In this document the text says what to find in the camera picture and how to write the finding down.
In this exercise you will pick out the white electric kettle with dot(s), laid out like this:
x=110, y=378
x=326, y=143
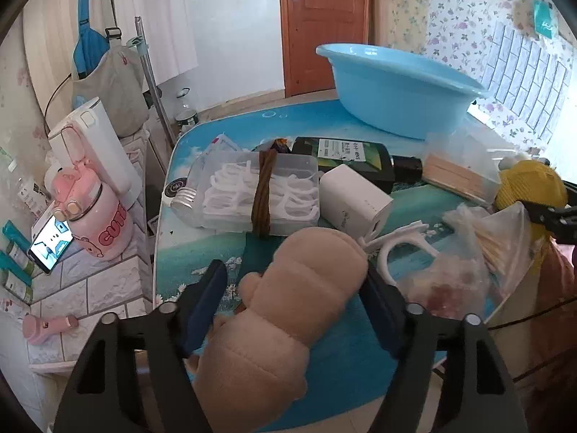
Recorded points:
x=103, y=144

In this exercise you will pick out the smartphone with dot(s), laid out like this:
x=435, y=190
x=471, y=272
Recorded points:
x=49, y=246

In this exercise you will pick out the pink drinking bottle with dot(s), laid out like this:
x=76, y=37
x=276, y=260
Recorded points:
x=99, y=221

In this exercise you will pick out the plastic bag of cotton swabs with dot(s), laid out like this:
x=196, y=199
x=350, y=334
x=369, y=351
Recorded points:
x=469, y=257

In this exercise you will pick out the yellow knit toy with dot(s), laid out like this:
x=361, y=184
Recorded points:
x=532, y=185

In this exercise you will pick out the white hanging sheet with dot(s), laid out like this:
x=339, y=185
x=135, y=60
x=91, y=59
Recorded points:
x=157, y=22

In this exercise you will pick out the clear box of wooden sticks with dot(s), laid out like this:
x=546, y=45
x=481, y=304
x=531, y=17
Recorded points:
x=460, y=171

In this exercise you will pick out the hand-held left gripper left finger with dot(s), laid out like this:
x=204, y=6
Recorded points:
x=209, y=297

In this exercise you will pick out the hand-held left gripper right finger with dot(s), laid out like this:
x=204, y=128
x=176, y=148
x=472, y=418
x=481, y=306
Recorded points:
x=376, y=306

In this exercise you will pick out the white brick pattern cabinet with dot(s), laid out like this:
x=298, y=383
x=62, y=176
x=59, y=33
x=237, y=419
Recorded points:
x=108, y=284

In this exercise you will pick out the clear water bottle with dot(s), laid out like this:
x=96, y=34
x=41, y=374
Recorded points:
x=185, y=115

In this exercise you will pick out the grey tote bag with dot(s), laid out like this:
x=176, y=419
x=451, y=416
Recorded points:
x=112, y=94

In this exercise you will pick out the white charger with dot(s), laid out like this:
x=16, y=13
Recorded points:
x=351, y=198

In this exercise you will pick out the pink quilted clothing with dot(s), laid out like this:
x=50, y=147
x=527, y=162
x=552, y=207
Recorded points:
x=550, y=347

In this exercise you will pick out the green wall poster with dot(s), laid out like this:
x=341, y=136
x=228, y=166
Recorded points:
x=545, y=20

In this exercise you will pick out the clear floss pick box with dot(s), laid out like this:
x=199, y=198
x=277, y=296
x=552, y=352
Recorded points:
x=293, y=189

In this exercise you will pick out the blue hanging apron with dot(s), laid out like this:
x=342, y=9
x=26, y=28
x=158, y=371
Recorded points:
x=88, y=49

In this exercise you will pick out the teal tube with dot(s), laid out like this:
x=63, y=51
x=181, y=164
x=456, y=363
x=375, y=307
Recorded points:
x=16, y=246
x=16, y=279

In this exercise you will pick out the scenic printed desktop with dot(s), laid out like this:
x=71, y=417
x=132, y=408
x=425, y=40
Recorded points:
x=311, y=115

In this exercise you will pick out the white brick wall sticker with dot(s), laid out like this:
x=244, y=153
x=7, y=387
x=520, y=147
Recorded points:
x=527, y=76

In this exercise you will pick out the dark green bottle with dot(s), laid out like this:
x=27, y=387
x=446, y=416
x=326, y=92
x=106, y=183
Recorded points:
x=356, y=162

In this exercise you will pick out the clear jar with metal cap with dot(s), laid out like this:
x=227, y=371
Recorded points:
x=187, y=194

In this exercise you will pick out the metal folding rack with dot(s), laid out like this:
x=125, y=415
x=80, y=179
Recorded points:
x=153, y=85

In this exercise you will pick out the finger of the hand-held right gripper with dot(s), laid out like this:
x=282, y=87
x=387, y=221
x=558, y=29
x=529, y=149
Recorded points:
x=547, y=214
x=565, y=231

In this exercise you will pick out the brown wooden door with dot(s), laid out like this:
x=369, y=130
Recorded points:
x=322, y=31

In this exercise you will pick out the blue plastic basin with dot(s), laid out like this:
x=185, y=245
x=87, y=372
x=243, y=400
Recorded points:
x=396, y=94

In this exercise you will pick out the white plastic hook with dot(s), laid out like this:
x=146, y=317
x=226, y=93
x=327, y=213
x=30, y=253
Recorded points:
x=396, y=239

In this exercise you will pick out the pink handheld torch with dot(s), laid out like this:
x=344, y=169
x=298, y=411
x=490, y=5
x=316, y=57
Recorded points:
x=45, y=327

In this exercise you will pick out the beige plush toy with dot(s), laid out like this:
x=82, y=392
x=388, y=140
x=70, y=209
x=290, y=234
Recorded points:
x=279, y=315

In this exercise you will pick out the clear plastic packet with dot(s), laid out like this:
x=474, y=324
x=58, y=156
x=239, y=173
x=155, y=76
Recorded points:
x=221, y=146

